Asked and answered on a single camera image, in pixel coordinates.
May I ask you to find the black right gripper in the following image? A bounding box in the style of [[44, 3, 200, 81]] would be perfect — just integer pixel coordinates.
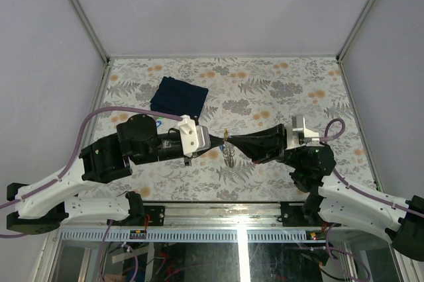
[[228, 123, 303, 170]]

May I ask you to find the metal keyring with yellow grip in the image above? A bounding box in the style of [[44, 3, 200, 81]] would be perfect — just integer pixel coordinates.
[[221, 128, 237, 167]]

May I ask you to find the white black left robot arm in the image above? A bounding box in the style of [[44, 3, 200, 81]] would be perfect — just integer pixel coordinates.
[[6, 114, 223, 235]]

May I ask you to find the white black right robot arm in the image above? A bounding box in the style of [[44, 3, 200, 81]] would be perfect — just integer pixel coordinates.
[[228, 117, 423, 261]]

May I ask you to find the floral patterned table mat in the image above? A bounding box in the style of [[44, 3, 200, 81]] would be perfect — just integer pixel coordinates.
[[81, 57, 375, 201]]

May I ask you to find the dark navy folded cloth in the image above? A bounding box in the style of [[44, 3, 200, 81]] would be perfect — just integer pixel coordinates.
[[150, 77, 209, 117]]

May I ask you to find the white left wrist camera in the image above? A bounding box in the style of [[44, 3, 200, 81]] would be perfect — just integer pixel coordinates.
[[178, 115, 199, 156]]

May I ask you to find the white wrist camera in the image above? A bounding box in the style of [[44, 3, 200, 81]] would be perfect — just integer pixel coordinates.
[[178, 115, 199, 156], [286, 115, 319, 150]]

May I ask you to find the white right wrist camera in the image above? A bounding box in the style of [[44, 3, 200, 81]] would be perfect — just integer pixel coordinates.
[[286, 115, 319, 150]]

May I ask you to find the aluminium front rail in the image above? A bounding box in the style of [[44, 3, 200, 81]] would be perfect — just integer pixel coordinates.
[[144, 201, 311, 230]]

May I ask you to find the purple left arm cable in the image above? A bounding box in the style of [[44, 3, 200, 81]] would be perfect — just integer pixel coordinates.
[[0, 105, 183, 240]]

